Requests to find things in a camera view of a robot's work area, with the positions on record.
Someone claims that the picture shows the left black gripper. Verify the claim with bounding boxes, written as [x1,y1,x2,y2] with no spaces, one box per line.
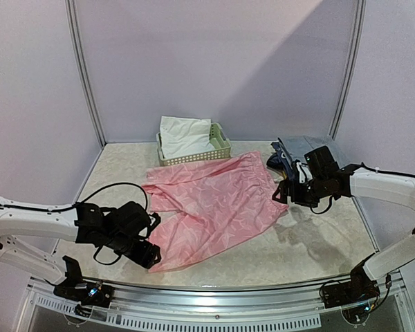
[106,233,162,269]

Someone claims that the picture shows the pink patterned shorts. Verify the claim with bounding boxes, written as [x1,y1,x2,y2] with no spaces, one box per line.
[143,151,288,273]

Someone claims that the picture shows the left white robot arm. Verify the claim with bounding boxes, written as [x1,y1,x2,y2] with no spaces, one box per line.
[0,196,161,300]

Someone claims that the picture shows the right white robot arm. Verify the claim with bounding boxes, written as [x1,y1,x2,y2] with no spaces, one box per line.
[267,142,415,302]

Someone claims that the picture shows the navy folded garment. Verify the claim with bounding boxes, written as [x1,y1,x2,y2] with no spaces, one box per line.
[266,138,296,180]

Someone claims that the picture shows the grey blue folded garment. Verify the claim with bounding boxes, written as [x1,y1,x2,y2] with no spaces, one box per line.
[282,136,334,163]

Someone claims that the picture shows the green plastic basket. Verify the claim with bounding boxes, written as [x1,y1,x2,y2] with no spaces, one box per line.
[156,122,232,167]

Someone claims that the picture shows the white cloth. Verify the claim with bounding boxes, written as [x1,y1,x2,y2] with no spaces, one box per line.
[160,116,215,159]

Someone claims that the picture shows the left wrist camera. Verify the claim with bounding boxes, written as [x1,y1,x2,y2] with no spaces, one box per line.
[146,212,161,239]

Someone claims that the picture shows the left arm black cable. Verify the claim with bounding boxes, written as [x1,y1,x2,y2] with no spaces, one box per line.
[72,182,151,266]

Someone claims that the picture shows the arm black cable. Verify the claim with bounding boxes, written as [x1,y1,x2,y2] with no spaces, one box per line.
[311,162,415,215]
[72,182,151,266]

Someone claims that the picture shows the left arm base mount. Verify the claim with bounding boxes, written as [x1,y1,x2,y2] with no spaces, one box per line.
[53,256,115,318]

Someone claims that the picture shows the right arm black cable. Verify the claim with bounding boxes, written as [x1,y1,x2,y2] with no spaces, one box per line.
[311,162,415,215]

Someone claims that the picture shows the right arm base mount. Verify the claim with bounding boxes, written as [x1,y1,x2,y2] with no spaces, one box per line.
[319,274,392,326]

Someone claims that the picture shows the right aluminium frame post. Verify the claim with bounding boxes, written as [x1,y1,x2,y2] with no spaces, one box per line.
[329,0,367,140]

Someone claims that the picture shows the aluminium frame post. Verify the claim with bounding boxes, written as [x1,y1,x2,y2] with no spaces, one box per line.
[329,0,367,140]
[65,0,107,148]

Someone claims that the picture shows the front aluminium rail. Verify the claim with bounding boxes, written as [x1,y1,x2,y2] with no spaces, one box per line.
[16,272,415,331]

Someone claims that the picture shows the left aluminium frame post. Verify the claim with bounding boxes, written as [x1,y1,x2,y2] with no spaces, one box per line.
[65,0,107,148]

